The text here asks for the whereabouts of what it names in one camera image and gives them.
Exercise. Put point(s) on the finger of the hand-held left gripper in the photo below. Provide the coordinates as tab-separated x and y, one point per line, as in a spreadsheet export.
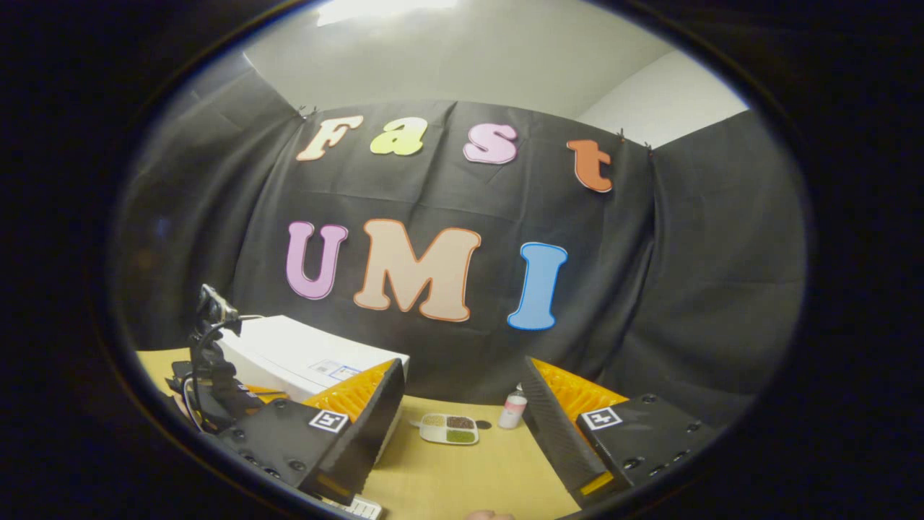
267	393

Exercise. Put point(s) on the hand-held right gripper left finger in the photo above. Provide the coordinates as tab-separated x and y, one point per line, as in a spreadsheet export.
375	433

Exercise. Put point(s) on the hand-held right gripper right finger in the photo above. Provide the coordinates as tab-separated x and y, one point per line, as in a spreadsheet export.
556	433

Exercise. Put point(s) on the white microwave oven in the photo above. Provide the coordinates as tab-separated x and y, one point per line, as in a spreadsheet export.
289	354

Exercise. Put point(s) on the small clear bottle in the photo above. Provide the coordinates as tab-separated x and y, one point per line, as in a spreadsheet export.
513	412

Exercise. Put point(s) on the white divided dish of beans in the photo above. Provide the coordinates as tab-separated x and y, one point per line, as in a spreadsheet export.
449	429

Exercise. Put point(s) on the black backdrop cloth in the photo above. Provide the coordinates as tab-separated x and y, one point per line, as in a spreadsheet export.
686	289

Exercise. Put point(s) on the ceiling light panel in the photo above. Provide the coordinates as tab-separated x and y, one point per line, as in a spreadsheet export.
386	9

